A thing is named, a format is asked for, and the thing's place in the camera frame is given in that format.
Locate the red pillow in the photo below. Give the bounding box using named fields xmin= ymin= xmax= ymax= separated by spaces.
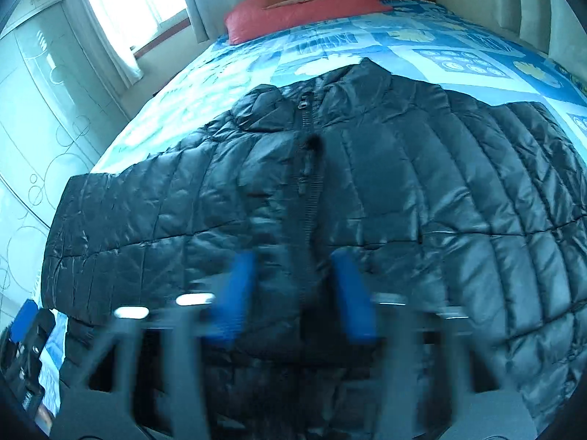
xmin=225 ymin=0 xmax=390 ymax=45

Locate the white window curtain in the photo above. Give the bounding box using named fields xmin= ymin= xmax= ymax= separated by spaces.
xmin=68 ymin=0 xmax=143 ymax=95

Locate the black puffer jacket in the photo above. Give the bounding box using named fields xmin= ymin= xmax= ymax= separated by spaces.
xmin=42 ymin=60 xmax=586 ymax=439

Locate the glass wardrobe door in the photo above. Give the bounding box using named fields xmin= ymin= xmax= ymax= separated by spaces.
xmin=0 ymin=2 xmax=128 ymax=325

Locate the blue patterned bed blanket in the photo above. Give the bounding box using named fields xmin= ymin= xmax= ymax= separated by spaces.
xmin=41 ymin=1 xmax=586 ymax=425

